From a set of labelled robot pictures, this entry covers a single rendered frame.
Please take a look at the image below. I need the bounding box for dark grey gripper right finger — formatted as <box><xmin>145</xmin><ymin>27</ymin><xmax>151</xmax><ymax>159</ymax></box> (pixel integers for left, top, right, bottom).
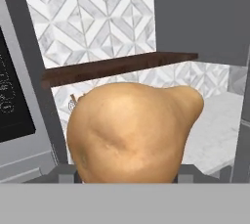
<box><xmin>177</xmin><ymin>163</ymin><xmax>223</xmax><ymax>184</ymax></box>

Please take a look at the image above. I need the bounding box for grey oven with black window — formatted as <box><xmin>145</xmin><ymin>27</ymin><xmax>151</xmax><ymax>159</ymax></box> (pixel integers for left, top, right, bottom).
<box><xmin>0</xmin><ymin>0</ymin><xmax>57</xmax><ymax>184</ymax></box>

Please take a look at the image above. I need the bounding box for grey tall cabinet panel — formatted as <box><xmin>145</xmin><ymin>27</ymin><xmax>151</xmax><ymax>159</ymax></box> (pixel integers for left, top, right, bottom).
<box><xmin>229</xmin><ymin>43</ymin><xmax>250</xmax><ymax>184</ymax></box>

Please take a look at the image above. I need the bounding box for dark grey cabinet side panel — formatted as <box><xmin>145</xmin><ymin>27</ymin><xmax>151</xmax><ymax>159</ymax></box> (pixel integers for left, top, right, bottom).
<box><xmin>0</xmin><ymin>0</ymin><xmax>69</xmax><ymax>165</ymax></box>

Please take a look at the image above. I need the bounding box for dark wooden wall shelf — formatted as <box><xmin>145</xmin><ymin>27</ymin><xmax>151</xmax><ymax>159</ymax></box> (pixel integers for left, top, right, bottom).
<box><xmin>41</xmin><ymin>51</ymin><xmax>199</xmax><ymax>90</ymax></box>

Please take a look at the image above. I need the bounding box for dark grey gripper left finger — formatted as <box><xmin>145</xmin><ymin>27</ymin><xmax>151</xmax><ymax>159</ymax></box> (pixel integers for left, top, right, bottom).
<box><xmin>24</xmin><ymin>163</ymin><xmax>82</xmax><ymax>184</ymax></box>

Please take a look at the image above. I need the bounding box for small brown and white object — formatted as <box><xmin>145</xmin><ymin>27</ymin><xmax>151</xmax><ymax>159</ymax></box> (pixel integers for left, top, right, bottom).
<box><xmin>67</xmin><ymin>93</ymin><xmax>87</xmax><ymax>112</ymax></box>

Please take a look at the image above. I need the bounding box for grey wall cupboard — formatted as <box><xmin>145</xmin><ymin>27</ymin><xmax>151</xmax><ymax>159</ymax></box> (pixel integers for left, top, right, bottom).
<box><xmin>153</xmin><ymin>0</ymin><xmax>250</xmax><ymax>67</ymax></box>

